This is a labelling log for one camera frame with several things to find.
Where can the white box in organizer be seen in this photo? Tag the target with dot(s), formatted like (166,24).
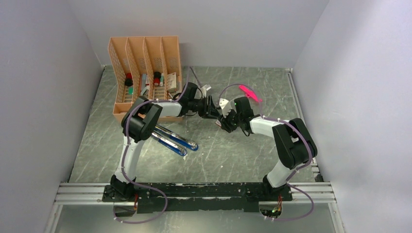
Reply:
(172,82)

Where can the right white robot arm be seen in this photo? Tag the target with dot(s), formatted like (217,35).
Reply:
(294,144)

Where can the red black bottle left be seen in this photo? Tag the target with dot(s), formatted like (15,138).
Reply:
(128,80)

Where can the grey stapler in organizer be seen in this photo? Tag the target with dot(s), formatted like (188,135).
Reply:
(144,84)

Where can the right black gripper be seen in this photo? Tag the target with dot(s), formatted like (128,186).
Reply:
(225,123)

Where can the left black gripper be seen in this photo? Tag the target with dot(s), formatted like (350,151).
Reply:
(209,111)

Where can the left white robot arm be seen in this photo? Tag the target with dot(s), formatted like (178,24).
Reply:
(141,122)

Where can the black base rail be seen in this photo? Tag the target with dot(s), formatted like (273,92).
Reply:
(154,197)

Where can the red black bottle right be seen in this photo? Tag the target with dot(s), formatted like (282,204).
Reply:
(157,78)

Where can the blue stapler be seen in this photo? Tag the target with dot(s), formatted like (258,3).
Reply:
(177,139)
(169,144)

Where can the red black bottle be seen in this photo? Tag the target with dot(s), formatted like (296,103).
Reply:
(128,80)
(157,78)

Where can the pink plastic clip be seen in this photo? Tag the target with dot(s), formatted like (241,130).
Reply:
(249,93)

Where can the orange plastic desk organizer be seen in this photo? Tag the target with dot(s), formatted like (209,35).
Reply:
(148,66)

